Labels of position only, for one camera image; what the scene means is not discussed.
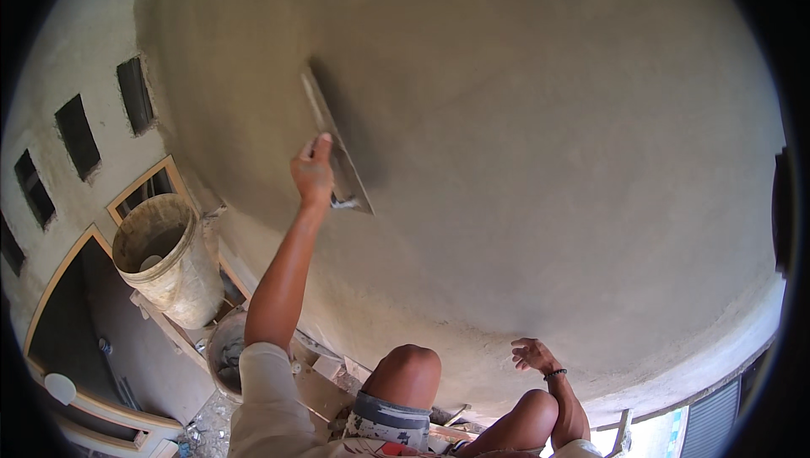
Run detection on small bucket with mortar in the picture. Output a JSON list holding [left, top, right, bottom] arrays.
[[205, 310, 249, 404]]

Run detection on steel plastering trowel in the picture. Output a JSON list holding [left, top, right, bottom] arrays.
[[300, 69, 375, 216]]

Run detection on person's legs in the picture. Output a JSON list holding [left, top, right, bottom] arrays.
[[343, 343, 562, 458]]

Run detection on person's left hand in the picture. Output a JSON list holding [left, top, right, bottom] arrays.
[[290, 132, 336, 210]]

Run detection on person's body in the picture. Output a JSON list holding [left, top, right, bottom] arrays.
[[228, 268, 606, 458]]

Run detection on wooden scaffold pole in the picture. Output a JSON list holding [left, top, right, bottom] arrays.
[[609, 408, 634, 458]]

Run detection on dark rectangular wall vent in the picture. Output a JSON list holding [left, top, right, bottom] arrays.
[[13, 148, 57, 230], [0, 213, 27, 278], [54, 93, 103, 182], [116, 56, 157, 137]]

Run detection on round white lamp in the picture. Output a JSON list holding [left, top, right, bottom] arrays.
[[43, 372, 78, 406]]

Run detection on large mortar-stained plastic bucket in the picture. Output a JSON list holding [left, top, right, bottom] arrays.
[[112, 193, 226, 331]]

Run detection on person's right hand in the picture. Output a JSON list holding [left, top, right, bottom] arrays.
[[510, 337, 562, 376]]

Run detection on wooden scaffold platform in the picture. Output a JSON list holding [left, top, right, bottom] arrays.
[[130, 205, 483, 447]]

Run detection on small hand trowel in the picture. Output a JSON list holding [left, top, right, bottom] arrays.
[[442, 403, 473, 428]]

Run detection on wooden transom window frame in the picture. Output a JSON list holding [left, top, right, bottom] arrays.
[[105, 154, 201, 227]]

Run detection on wooden door frame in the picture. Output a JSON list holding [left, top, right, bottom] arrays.
[[23, 223, 255, 370]]

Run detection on grey louvred shutter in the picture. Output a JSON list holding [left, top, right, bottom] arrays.
[[678, 357, 770, 458]]

